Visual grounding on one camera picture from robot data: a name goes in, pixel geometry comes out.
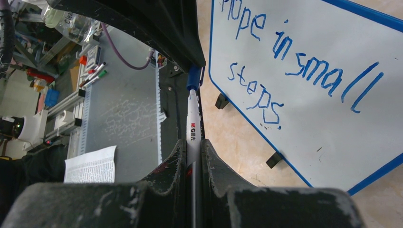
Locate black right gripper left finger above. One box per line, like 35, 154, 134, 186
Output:
3, 140, 187, 228

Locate blue marker cap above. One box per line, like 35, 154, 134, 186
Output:
186, 65, 202, 91

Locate markers on workbench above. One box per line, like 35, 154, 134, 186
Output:
79, 62, 106, 88

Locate black whiteboard foot clip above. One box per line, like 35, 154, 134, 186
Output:
266, 152, 283, 169
215, 93, 230, 110

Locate clear plastic bottle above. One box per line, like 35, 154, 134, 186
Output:
41, 6, 98, 46

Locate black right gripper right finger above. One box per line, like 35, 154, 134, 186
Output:
201, 139, 365, 228

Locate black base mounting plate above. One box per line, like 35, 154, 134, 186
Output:
158, 62, 189, 161

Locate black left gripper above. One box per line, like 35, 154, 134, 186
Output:
48, 0, 206, 73

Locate white printed paper sheet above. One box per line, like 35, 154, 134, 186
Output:
64, 146, 116, 183

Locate blue white marker pen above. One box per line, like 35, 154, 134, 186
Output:
186, 89, 203, 228

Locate blue framed whiteboard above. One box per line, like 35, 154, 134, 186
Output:
209, 0, 403, 194

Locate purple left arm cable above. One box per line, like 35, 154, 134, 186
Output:
100, 22, 155, 71

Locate white cable duct rail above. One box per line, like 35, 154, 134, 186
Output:
155, 59, 166, 165

